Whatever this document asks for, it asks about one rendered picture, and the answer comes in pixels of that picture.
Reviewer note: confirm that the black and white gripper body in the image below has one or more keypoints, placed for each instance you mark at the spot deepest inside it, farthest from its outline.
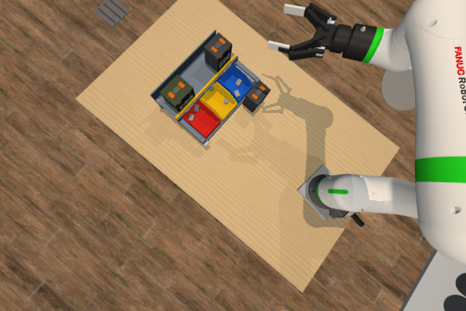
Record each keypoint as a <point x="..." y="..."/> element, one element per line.
<point x="336" y="37"/>

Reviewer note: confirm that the yellow flat bar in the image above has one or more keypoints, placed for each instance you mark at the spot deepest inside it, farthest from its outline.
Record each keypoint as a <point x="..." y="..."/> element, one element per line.
<point x="203" y="89"/>

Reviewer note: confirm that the dark grey metal shelf rack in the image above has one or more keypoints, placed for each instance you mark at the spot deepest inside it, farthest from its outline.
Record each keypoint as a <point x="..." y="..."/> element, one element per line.
<point x="196" y="72"/>

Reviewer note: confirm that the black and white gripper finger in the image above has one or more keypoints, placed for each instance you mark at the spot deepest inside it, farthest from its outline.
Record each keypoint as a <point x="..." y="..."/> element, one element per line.
<point x="303" y="47"/>
<point x="313" y="13"/>

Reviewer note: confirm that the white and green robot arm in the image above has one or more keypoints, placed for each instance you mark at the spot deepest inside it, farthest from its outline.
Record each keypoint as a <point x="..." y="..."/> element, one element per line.
<point x="435" y="32"/>

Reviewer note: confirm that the yellow bin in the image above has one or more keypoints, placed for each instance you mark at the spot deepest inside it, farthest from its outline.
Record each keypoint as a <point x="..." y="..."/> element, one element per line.
<point x="214" y="100"/>

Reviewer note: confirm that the blue open bin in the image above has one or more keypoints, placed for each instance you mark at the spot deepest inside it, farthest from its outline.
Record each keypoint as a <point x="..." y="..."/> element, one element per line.
<point x="230" y="77"/>

